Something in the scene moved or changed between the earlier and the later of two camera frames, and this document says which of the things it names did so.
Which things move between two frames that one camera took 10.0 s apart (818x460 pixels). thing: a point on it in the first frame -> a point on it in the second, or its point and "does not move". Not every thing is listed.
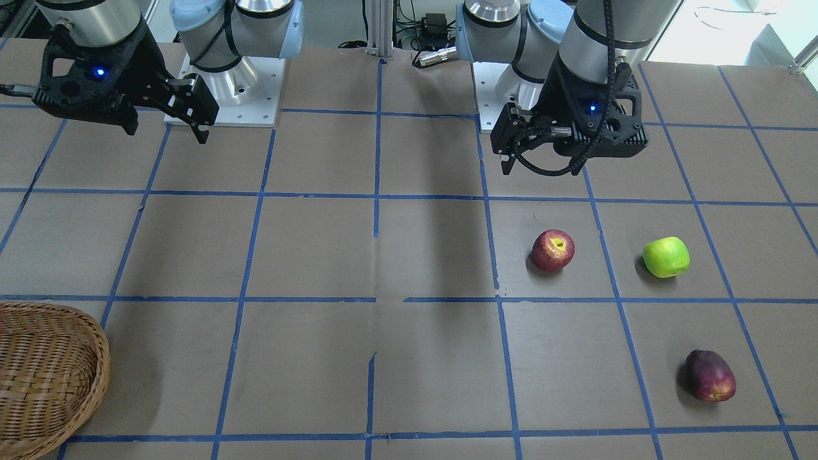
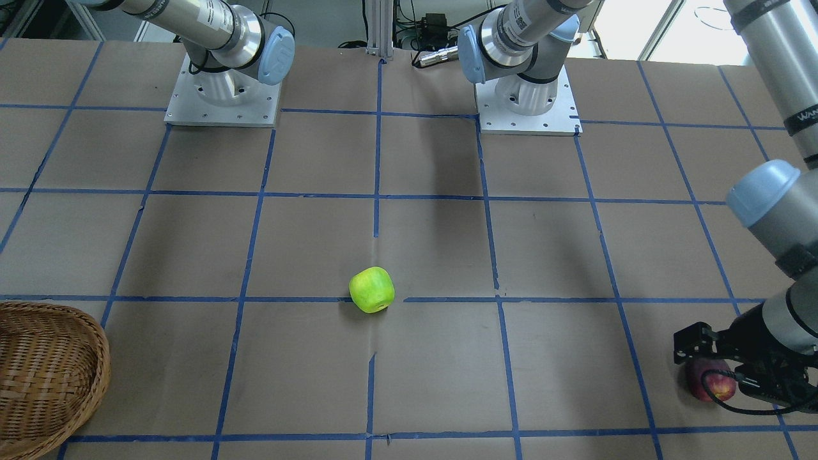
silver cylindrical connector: [447, 54] does not move
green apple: [666, 257] -> [372, 289]
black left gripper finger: [516, 129] -> [698, 340]
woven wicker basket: [55, 365] does not move
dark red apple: [709, 375] does not move
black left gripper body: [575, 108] -> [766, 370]
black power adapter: [434, 25] does not move
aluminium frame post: [379, 19] does not move
